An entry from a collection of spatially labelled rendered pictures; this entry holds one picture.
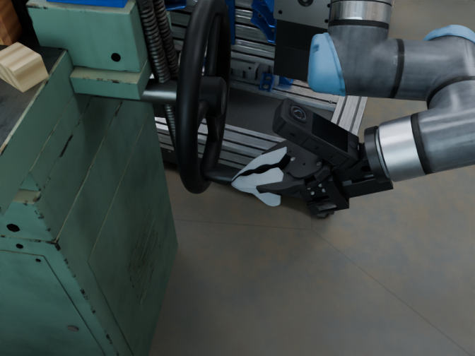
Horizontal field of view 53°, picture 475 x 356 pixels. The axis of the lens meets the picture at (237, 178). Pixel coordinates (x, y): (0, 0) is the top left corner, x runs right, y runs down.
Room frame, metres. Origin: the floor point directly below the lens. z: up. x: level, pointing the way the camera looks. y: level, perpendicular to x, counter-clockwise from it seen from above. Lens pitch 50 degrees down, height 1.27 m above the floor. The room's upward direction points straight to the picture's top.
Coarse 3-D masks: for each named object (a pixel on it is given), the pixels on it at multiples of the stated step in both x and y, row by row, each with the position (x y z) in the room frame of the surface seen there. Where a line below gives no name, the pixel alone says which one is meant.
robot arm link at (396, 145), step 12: (396, 120) 0.41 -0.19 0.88; (408, 120) 0.40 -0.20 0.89; (384, 132) 0.40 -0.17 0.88; (396, 132) 0.39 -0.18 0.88; (408, 132) 0.38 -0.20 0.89; (384, 144) 0.38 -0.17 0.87; (396, 144) 0.38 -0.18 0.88; (408, 144) 0.37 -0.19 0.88; (384, 156) 0.37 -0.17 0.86; (396, 156) 0.37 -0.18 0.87; (408, 156) 0.36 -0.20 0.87; (384, 168) 0.37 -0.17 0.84; (396, 168) 0.36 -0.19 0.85; (408, 168) 0.36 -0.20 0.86; (420, 168) 0.36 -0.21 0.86; (396, 180) 0.36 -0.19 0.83
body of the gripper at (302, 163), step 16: (368, 128) 0.42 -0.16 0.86; (368, 144) 0.39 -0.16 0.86; (304, 160) 0.40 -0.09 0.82; (320, 160) 0.39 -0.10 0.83; (368, 160) 0.37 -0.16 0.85; (304, 176) 0.38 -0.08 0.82; (320, 176) 0.38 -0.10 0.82; (336, 176) 0.39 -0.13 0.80; (352, 176) 0.39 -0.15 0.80; (368, 176) 0.39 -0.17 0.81; (384, 176) 0.36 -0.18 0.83; (304, 192) 0.39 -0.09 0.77; (320, 192) 0.39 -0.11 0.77; (336, 192) 0.37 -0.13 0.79; (352, 192) 0.39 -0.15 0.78; (368, 192) 0.38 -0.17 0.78; (336, 208) 0.37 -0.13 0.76
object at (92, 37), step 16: (32, 0) 0.54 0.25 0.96; (128, 0) 0.54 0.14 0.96; (32, 16) 0.53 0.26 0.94; (48, 16) 0.53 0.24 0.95; (64, 16) 0.53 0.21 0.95; (80, 16) 0.52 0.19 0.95; (96, 16) 0.52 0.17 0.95; (112, 16) 0.52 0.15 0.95; (128, 16) 0.51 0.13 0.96; (48, 32) 0.53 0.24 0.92; (64, 32) 0.53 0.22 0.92; (80, 32) 0.52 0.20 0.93; (96, 32) 0.52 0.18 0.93; (112, 32) 0.52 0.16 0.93; (128, 32) 0.51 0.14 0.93; (80, 48) 0.53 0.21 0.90; (96, 48) 0.52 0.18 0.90; (112, 48) 0.52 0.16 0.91; (128, 48) 0.52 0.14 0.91; (144, 48) 0.54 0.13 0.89; (80, 64) 0.53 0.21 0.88; (96, 64) 0.52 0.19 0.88; (112, 64) 0.52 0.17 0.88; (128, 64) 0.52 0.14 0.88
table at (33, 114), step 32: (32, 32) 0.56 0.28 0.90; (64, 64) 0.51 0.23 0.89; (0, 96) 0.43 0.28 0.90; (32, 96) 0.43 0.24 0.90; (64, 96) 0.48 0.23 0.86; (128, 96) 0.50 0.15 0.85; (0, 128) 0.38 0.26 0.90; (32, 128) 0.40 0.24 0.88; (0, 160) 0.34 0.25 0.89; (32, 160) 0.38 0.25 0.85; (0, 192) 0.31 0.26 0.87
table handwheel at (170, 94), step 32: (224, 0) 0.63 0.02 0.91; (192, 32) 0.49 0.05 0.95; (224, 32) 0.65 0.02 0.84; (192, 64) 0.46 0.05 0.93; (224, 64) 0.65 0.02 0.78; (96, 96) 0.55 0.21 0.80; (160, 96) 0.53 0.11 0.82; (192, 96) 0.43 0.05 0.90; (224, 96) 0.54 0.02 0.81; (192, 128) 0.41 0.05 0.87; (224, 128) 0.59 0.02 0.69; (192, 160) 0.40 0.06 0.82; (192, 192) 0.41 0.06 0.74
